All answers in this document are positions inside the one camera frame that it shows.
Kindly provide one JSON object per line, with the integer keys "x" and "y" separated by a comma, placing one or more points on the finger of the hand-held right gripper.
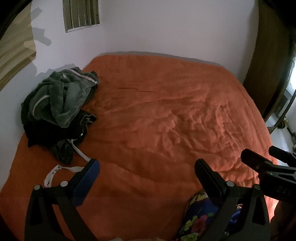
{"x": 256, "y": 163}
{"x": 283, "y": 155}

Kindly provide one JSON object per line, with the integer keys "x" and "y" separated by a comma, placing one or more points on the wooden panel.
{"x": 13, "y": 53}

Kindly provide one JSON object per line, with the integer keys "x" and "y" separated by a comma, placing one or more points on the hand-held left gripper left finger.
{"x": 89, "y": 178}

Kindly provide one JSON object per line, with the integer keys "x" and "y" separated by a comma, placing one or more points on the orange blanket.
{"x": 150, "y": 115}

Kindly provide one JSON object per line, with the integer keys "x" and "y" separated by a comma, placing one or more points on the brown wooden wardrobe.
{"x": 266, "y": 58}

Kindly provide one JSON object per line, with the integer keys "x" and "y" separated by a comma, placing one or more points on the wall vent window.
{"x": 81, "y": 14}

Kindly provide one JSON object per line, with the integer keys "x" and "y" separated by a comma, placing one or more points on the black knit garment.
{"x": 46, "y": 132}

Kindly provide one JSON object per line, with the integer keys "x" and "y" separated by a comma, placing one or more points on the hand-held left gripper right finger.
{"x": 205, "y": 178}

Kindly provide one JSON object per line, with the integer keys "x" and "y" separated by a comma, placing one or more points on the green fleece pajama shirt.
{"x": 62, "y": 99}

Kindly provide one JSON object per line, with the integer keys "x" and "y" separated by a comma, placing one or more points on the floral printed cloth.
{"x": 198, "y": 222}

